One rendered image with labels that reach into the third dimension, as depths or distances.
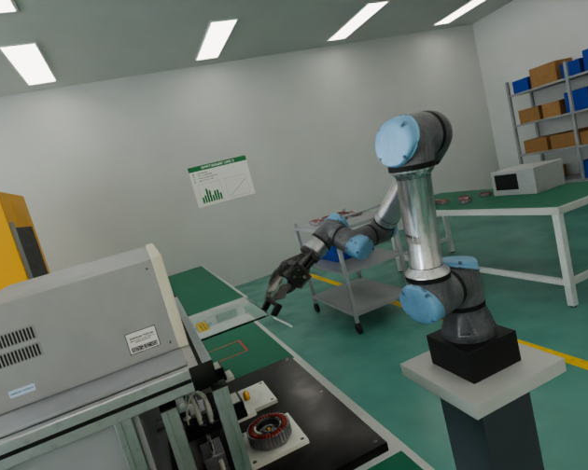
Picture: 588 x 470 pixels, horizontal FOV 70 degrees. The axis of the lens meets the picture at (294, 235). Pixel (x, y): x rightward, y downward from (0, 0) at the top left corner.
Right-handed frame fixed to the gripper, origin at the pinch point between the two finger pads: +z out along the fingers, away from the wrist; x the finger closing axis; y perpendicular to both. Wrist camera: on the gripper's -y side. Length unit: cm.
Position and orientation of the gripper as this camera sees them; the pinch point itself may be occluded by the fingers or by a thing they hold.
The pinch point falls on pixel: (268, 298)
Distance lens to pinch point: 135.1
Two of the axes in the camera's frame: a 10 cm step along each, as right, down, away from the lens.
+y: 3.6, 0.4, -9.3
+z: -6.5, 7.3, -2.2
